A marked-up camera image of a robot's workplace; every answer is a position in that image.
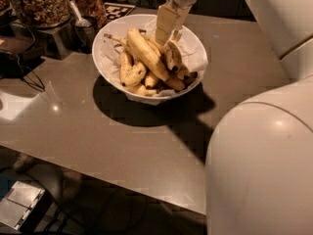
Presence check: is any spotted banana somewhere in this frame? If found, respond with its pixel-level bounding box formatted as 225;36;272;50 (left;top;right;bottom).
163;41;182;72

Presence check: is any left curved banana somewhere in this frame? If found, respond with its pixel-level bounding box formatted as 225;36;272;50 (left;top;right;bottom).
119;50;133;86

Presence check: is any white bowl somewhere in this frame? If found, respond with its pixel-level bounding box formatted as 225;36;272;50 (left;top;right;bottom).
92;14;208;106

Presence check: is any glass jar of granola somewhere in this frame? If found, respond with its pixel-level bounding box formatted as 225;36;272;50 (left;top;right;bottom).
75;0;107;28

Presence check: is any bottom front banana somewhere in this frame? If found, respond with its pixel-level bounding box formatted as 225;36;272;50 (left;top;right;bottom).
125;83;157;97

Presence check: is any small middle banana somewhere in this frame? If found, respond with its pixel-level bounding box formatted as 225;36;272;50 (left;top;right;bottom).
144;71;159;89

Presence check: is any white plastic scoop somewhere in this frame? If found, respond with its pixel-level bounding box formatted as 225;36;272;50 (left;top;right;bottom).
67;0;92;27

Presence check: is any black device with cable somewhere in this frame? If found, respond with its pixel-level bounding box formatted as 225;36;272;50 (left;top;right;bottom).
0;22;45;92

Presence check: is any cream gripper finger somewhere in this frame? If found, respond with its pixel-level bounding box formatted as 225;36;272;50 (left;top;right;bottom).
155;3;181;45
172;6;191;30

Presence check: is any far right banana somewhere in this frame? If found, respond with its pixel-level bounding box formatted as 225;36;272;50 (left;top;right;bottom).
176;65;198;85

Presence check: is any black white fiducial marker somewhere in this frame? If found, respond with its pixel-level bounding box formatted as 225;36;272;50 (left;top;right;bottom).
105;2;136;21

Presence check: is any glass jar of nuts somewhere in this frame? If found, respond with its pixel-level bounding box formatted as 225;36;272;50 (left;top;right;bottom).
12;0;70;29

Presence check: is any dark scoop holder cup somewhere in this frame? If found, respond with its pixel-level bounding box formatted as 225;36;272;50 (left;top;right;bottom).
71;17;96;54

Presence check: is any left lower banana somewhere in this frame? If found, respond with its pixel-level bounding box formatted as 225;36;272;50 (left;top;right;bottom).
121;62;147;87

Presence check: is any metal box on floor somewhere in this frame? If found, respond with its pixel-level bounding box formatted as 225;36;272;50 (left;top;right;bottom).
0;181;45;231

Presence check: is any steel jar stand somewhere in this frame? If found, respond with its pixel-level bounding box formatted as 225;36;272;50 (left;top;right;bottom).
34;22;73;60

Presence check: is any large top banana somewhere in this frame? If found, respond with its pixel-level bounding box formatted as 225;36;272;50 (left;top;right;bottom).
126;28;169;81

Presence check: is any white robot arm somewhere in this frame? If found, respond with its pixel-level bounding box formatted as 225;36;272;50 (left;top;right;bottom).
205;0;313;235

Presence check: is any lower right banana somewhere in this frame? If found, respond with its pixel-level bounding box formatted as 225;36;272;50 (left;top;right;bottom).
165;73;186;91

